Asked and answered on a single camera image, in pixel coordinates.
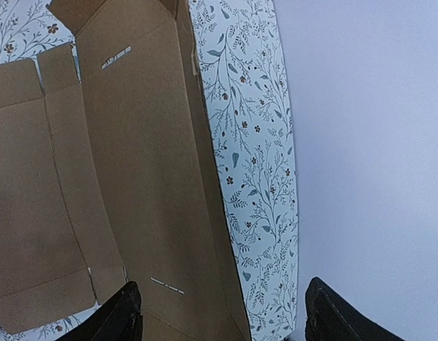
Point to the brown cardboard box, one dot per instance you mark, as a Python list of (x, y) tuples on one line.
[(107, 175)]

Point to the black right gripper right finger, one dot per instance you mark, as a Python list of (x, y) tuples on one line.
[(330, 317)]

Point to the floral patterned table mat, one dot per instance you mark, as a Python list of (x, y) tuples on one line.
[(241, 64)]

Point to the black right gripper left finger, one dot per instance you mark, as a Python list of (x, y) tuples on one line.
[(119, 318)]

